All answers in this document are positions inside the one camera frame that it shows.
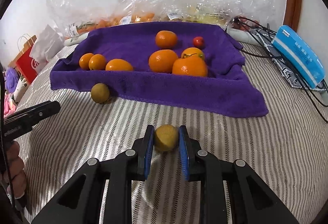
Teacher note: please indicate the clear plastic bags of fruit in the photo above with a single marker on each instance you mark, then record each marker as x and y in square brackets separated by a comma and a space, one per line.
[75, 17]

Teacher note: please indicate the small orange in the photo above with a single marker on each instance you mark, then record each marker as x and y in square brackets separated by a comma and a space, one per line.
[84, 61]
[97, 62]
[192, 51]

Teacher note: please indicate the red paper shopping bag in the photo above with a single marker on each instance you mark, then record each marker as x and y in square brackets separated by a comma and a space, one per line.
[23, 63]

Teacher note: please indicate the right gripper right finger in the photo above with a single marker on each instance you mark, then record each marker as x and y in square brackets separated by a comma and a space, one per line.
[229, 188]

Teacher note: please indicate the greenish yellow round fruit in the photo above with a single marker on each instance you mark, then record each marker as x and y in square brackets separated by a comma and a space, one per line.
[100, 93]

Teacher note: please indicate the patterned grey pouch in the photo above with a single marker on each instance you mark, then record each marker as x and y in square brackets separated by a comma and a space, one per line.
[287, 69]

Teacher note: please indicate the left hand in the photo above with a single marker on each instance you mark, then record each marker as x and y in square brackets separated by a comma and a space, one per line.
[16, 168]

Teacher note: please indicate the blue tissue pack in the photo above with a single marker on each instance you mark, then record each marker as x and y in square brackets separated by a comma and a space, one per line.
[300, 54]

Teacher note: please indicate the small red tomato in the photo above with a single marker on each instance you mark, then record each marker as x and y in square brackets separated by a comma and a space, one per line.
[199, 42]

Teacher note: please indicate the white power strip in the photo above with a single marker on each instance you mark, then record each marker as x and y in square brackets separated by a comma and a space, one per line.
[241, 36]

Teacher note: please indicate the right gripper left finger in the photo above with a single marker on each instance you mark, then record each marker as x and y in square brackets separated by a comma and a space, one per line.
[79, 199]

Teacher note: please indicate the white plastic bag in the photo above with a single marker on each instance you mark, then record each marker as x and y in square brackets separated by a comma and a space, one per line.
[48, 44]

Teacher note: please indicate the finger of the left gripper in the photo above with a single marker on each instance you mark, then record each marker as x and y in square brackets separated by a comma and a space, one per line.
[22, 122]

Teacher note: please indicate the purple towel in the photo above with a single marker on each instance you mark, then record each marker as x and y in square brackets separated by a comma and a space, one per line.
[226, 90]

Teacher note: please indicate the large orange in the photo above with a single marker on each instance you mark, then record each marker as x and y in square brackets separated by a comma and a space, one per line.
[190, 66]
[162, 61]

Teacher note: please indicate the purple plush toy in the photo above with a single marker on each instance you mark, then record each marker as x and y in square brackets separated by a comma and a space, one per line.
[12, 79]

